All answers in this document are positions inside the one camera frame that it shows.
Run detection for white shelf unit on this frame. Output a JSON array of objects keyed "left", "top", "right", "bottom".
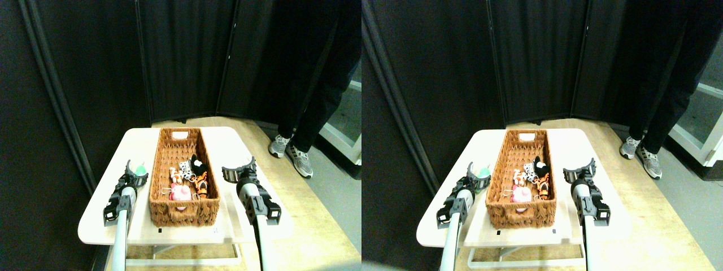
[
  {"left": 319, "top": 79, "right": 362, "bottom": 165},
  {"left": 669, "top": 82, "right": 723, "bottom": 168}
]

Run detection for low white table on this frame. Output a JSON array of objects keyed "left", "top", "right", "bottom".
[
  {"left": 417, "top": 129, "right": 632, "bottom": 269},
  {"left": 78, "top": 127, "right": 294, "bottom": 267}
]

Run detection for pink toy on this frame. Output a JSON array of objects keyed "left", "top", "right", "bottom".
[
  {"left": 168, "top": 183, "right": 193, "bottom": 211},
  {"left": 511, "top": 186, "right": 533, "bottom": 214}
]

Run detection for person's legs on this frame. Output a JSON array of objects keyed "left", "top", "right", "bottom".
[
  {"left": 620, "top": 0, "right": 723, "bottom": 181},
  {"left": 268, "top": 0, "right": 362, "bottom": 180}
]

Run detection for brown wicker basket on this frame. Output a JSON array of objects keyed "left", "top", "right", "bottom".
[
  {"left": 485, "top": 130, "right": 558, "bottom": 229},
  {"left": 149, "top": 129, "right": 221, "bottom": 228}
]

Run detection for grey curtain pole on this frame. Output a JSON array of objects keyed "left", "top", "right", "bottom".
[
  {"left": 361, "top": 0, "right": 442, "bottom": 195},
  {"left": 19, "top": 0, "right": 98, "bottom": 195}
]

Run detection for orange tiger toy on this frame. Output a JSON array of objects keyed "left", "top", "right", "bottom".
[
  {"left": 194, "top": 172, "right": 209, "bottom": 200},
  {"left": 537, "top": 175, "right": 552, "bottom": 202}
]

